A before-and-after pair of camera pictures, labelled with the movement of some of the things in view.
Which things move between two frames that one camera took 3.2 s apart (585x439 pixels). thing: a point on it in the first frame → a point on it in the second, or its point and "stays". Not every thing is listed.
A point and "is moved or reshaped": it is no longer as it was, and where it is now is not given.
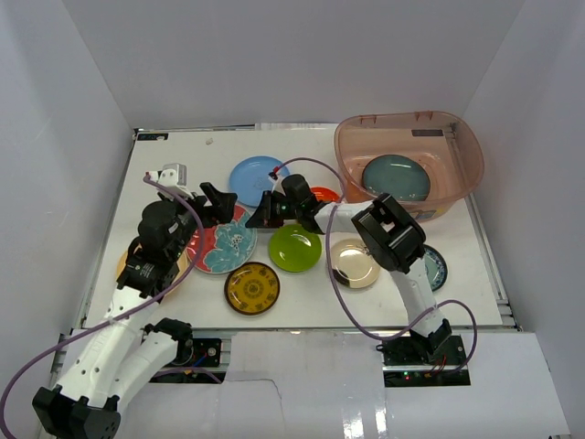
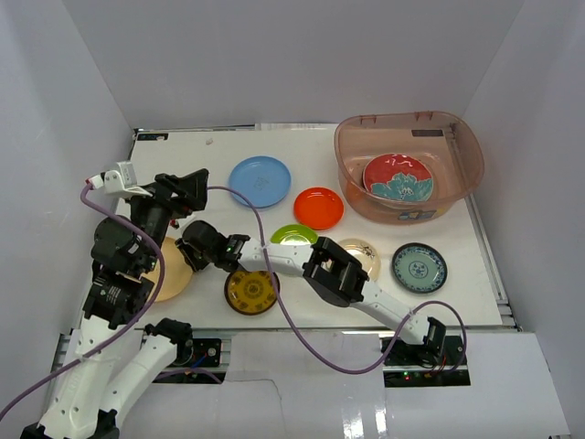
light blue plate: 249,178 stays
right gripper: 261,218 → 187,250
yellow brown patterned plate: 251,288 stays
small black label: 152,136 stays
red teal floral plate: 228,246 is moved or reshaped
